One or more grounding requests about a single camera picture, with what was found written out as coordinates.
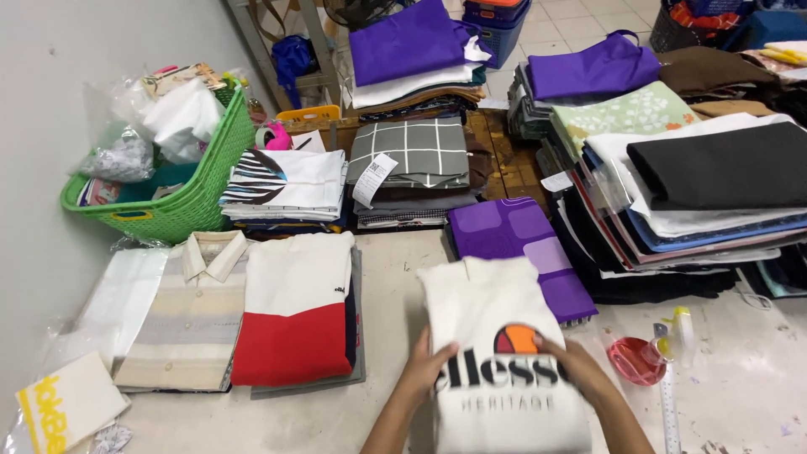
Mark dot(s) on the person's left hand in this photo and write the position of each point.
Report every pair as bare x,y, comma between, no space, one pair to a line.
422,375

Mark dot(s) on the person's right hand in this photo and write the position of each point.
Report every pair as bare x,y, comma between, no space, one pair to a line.
580,372

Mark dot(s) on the white logo sweatshirt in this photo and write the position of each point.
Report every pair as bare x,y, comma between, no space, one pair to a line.
492,302

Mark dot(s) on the pink transparent tape dispenser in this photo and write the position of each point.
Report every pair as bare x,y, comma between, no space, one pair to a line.
635,360

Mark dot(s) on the metal ruler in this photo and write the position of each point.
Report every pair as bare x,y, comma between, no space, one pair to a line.
668,397

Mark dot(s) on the purple patterned folded fabric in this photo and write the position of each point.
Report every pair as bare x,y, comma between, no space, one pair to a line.
523,246

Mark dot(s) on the red and white folded shirt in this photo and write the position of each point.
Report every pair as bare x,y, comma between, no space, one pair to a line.
296,315

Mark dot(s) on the white paper label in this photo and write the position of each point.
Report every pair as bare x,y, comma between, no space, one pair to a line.
373,180

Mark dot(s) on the large stack of folded fabrics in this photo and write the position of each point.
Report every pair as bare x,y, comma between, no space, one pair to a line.
681,189

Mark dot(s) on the grey checked fabric stack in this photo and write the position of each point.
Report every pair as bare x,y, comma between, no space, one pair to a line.
410,157

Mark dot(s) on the brown wooden table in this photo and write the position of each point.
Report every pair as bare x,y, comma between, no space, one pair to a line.
504,157

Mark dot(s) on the white zebra print fabric stack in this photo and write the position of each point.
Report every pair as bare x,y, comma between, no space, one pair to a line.
284,183

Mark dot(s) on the beige striped collared shirt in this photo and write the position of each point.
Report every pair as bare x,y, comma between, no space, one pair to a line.
183,328

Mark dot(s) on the pink tape holder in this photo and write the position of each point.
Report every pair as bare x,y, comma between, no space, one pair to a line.
275,137

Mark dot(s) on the yellow plastic basket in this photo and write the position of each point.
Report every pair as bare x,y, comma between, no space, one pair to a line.
307,114

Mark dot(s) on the green plastic basket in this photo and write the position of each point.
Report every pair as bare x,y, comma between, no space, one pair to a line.
189,202

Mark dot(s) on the purple bag on fabric stack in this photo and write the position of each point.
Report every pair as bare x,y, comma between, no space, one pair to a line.
589,69

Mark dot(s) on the clear plastic bag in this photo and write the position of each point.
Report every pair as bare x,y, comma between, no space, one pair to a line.
120,296

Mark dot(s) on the purple topped fabric pile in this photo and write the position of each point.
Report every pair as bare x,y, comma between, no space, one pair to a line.
410,57

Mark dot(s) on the brown folded fabric pile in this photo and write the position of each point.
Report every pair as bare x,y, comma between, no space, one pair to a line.
719,72

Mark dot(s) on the blue cloth bag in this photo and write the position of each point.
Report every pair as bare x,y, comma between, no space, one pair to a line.
291,60

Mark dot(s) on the blue plastic basket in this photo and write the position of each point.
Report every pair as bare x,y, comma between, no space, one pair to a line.
498,25

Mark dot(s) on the white bag with yellow print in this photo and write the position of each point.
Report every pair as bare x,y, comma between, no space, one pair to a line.
63,403

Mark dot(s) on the black basket with clothes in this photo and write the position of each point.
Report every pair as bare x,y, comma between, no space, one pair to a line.
687,22

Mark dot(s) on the metal shelf frame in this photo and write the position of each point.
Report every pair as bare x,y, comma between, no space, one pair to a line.
309,57

